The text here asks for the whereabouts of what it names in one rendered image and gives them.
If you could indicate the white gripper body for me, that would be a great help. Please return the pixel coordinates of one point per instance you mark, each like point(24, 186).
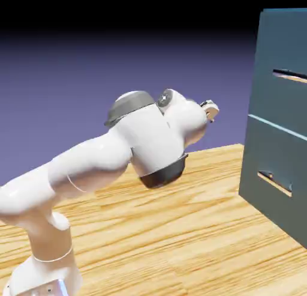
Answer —
point(212, 108)

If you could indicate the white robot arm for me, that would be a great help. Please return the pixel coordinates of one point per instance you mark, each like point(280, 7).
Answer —
point(148, 130)

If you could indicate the blue-grey painted cabinet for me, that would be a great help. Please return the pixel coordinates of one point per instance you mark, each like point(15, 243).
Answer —
point(275, 132)

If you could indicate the blue-grey drawer front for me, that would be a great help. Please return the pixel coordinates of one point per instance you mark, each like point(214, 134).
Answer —
point(273, 60)
point(268, 156)

